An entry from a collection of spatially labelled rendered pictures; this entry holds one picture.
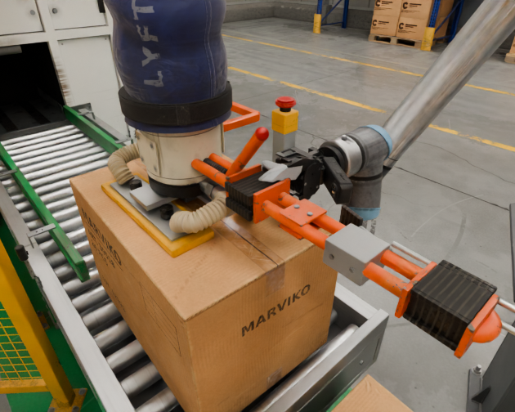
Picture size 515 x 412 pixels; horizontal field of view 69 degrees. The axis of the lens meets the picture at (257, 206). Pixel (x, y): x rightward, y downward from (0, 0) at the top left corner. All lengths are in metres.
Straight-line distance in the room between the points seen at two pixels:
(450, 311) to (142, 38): 0.60
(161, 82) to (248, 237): 0.34
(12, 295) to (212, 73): 0.90
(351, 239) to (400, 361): 1.31
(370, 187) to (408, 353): 1.11
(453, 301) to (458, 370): 1.40
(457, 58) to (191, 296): 0.73
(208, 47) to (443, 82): 0.52
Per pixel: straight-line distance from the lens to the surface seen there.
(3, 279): 1.29
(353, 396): 1.04
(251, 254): 0.73
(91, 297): 1.31
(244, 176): 0.69
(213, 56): 0.73
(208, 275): 0.70
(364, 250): 0.54
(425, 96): 0.96
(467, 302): 0.50
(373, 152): 0.84
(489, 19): 0.96
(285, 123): 1.28
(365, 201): 0.89
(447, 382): 1.84
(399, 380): 1.77
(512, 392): 1.56
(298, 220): 0.58
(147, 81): 0.71
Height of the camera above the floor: 1.43
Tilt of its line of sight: 33 degrees down
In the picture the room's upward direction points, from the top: straight up
